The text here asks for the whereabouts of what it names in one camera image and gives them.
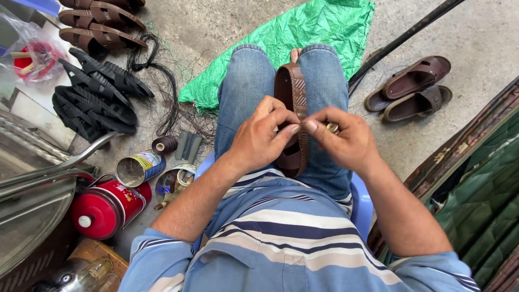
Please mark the person's left hand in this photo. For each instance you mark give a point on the person's left hand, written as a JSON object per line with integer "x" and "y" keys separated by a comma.
{"x": 255, "y": 142}

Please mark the tin can with tools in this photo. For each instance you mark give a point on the tin can with tools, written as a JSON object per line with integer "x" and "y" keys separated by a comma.
{"x": 174, "y": 182}

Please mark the person's right hand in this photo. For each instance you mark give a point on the person's right hand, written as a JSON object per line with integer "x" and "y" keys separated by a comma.
{"x": 348, "y": 142}

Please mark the grey sharpening block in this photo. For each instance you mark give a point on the grey sharpening block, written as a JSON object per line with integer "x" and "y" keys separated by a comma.
{"x": 189, "y": 146}

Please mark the green plastic tarp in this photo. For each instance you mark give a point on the green plastic tarp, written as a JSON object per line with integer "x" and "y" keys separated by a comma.
{"x": 316, "y": 24}

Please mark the black metal pole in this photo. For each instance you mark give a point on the black metal pole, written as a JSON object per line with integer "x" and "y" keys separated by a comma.
{"x": 401, "y": 38}

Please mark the person's foot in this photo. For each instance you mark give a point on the person's foot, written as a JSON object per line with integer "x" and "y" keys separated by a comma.
{"x": 295, "y": 54}

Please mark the bundle of black thread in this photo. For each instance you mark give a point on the bundle of black thread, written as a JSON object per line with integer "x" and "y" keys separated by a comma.
{"x": 168, "y": 93}

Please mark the open tin can yellow label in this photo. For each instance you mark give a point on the open tin can yellow label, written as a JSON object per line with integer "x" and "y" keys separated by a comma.
{"x": 142, "y": 166}

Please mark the brown stitched leather sandal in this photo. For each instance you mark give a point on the brown stitched leather sandal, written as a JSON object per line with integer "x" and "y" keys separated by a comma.
{"x": 291, "y": 87}

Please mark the dark brown thread spool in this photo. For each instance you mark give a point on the dark brown thread spool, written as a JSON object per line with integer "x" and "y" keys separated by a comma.
{"x": 165, "y": 145}

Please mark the glass and metal kettle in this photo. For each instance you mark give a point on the glass and metal kettle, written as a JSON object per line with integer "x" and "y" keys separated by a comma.
{"x": 81, "y": 278}

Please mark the blue plastic chair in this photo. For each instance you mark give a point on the blue plastic chair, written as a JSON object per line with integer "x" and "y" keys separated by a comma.
{"x": 361, "y": 202}

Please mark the green quilted cover with mat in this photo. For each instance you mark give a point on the green quilted cover with mat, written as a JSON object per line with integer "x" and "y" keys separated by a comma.
{"x": 478, "y": 186}

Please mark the brown worn slide sandal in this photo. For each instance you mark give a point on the brown worn slide sandal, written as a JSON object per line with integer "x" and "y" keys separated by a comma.
{"x": 415, "y": 77}
{"x": 417, "y": 104}

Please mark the blue jeans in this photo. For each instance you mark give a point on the blue jeans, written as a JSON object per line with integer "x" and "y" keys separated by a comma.
{"x": 247, "y": 93}

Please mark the clear plastic bag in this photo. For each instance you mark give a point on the clear plastic bag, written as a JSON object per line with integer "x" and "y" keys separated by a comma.
{"x": 24, "y": 36}

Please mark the red plastic container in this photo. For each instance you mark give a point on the red plastic container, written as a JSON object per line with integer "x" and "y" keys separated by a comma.
{"x": 38, "y": 61}

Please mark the wooden board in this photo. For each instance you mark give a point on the wooden board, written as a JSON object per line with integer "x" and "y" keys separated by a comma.
{"x": 99, "y": 251}

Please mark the blue striped polo shirt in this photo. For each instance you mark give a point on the blue striped polo shirt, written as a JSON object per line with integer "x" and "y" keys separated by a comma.
{"x": 284, "y": 243}

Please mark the red thermos flask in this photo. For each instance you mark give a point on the red thermos flask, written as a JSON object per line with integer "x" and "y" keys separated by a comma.
{"x": 103, "y": 207}

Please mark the pile of black rubber soles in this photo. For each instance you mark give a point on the pile of black rubber soles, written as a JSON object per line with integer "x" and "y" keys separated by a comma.
{"x": 95, "y": 101}

